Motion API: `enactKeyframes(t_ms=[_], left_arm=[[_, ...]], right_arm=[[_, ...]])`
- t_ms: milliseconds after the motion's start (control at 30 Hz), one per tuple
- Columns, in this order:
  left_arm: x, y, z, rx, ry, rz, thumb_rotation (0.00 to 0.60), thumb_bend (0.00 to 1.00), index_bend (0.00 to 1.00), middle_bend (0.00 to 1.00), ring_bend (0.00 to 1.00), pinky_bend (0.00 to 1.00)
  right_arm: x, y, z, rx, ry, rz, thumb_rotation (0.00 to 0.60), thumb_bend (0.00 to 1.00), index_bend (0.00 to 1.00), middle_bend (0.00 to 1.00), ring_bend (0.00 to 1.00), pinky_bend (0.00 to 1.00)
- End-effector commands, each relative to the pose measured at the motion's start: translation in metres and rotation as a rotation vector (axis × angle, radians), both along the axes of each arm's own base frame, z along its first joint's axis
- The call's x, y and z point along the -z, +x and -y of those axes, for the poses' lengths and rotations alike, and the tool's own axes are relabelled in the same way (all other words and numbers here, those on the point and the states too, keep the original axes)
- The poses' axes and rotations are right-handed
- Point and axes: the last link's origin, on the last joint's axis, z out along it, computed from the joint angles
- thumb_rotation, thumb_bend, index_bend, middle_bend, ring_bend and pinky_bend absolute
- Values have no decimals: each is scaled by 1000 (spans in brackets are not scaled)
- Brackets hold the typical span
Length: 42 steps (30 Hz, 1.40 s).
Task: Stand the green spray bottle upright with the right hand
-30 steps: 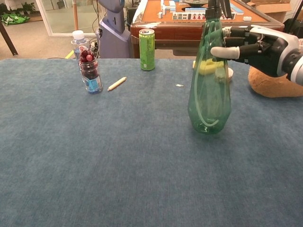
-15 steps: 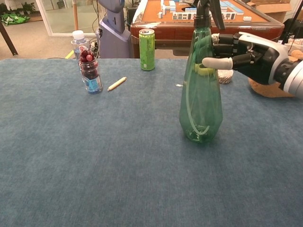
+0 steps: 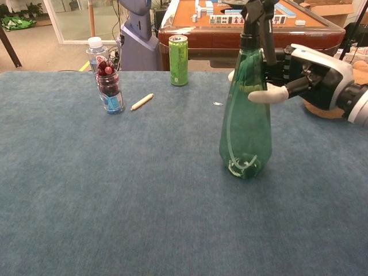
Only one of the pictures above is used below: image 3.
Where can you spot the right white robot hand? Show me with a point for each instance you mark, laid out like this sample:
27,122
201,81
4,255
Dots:
322,72

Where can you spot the green spray bottle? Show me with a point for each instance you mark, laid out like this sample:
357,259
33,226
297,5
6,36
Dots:
244,129

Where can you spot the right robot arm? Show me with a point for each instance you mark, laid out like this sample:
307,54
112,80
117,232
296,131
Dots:
359,110

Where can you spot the purple grey robot base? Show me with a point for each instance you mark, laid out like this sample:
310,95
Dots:
138,49

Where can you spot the clear water bottle white cap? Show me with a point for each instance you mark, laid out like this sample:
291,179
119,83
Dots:
96,53

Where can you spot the brown plush toy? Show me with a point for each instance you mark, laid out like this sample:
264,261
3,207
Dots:
361,74

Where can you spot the white plastic crate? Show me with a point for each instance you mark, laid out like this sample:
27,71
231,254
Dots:
358,54

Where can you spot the black tripod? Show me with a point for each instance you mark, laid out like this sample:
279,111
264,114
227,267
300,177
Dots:
352,31

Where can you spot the single white mahjong tile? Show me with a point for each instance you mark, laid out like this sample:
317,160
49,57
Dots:
300,23

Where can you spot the cardboard box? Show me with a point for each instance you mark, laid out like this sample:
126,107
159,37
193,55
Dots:
333,11

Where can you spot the row of mahjong tiles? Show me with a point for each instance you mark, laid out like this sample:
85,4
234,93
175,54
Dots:
224,19

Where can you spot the wooden mahjong table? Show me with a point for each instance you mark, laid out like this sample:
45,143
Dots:
207,40

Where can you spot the green drink can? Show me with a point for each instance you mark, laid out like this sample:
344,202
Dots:
178,60

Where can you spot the beige cylindrical stick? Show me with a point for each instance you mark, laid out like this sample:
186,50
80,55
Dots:
142,101

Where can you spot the clear jar of red cherries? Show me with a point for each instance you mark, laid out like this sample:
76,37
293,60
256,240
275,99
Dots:
110,89

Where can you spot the wooden pole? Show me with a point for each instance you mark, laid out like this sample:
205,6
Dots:
91,17

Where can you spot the potted green plants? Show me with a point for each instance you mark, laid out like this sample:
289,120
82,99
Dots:
31,8

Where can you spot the green bag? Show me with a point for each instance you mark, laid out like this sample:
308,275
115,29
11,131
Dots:
17,23

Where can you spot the dark table leg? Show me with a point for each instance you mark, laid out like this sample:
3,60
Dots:
10,47

